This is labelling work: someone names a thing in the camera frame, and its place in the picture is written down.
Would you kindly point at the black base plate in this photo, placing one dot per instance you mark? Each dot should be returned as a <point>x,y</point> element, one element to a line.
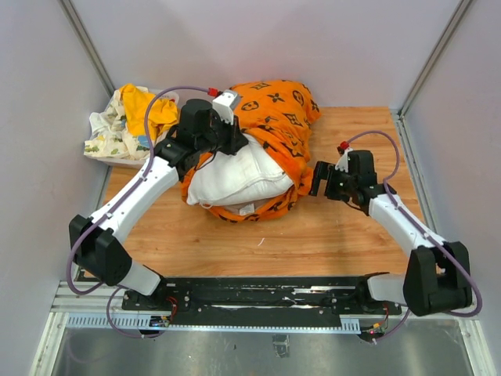
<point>257,303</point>

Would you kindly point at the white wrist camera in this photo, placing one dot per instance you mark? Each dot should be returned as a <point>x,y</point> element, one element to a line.
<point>342,164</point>
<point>225,104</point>

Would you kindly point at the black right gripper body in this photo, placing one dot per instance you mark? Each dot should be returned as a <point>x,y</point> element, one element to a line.
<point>339,185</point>

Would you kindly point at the white printed cloth in basket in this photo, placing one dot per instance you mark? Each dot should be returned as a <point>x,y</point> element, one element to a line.
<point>113,137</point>

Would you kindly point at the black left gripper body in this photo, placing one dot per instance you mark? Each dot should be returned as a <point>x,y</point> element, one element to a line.
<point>219,135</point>

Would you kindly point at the white pillow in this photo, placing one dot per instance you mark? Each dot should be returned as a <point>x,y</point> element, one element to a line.
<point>248,176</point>

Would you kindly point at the aluminium rail frame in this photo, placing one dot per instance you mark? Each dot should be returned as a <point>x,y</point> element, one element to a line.
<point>100,308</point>

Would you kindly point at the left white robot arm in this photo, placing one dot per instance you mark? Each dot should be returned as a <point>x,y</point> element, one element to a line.
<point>97,241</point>

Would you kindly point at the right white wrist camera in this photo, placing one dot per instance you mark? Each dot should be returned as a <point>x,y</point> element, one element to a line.
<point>342,164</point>

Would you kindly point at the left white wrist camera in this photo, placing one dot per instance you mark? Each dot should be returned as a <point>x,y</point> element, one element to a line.
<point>225,104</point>

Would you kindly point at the white plastic basket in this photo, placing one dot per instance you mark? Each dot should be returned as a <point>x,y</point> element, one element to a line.
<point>117,160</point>

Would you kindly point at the yellow cloth in basket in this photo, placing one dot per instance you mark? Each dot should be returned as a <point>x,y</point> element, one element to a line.
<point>162,115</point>

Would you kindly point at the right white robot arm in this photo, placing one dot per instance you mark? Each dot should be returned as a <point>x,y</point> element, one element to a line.
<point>435,280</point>

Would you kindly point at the orange flower-pattern pillowcase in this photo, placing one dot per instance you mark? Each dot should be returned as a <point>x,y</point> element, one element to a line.
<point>279,115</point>

